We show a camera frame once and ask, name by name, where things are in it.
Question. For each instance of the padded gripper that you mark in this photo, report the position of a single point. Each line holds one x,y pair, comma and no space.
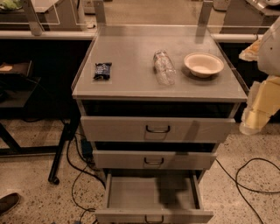
269,53

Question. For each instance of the grey bottom drawer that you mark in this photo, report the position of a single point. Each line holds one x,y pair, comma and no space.
152,197

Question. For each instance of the grey drawer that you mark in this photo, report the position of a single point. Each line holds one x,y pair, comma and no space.
163,160
156,129
152,197

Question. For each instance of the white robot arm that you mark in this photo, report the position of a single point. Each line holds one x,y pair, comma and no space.
266,51

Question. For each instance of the grey drawer cabinet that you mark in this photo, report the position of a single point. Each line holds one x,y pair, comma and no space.
156,98

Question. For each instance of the grey middle drawer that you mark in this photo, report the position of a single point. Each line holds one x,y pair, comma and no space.
163,160

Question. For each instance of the grey top drawer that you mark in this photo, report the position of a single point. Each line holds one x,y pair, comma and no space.
156,129

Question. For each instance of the white paper bowl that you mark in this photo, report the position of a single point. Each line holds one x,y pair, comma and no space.
203,65

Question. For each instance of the clear plastic bottle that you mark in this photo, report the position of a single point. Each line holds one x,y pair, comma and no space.
165,70

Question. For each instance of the dark blue snack packet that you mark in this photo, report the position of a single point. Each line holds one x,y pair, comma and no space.
102,71

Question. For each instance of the green object on counter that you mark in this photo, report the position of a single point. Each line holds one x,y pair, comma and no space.
10,5

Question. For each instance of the brown shoe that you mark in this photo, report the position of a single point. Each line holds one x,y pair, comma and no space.
9,201

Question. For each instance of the black desk frame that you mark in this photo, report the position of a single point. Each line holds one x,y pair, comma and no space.
18,86

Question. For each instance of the white counter rail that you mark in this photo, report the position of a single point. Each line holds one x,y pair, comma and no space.
63,35

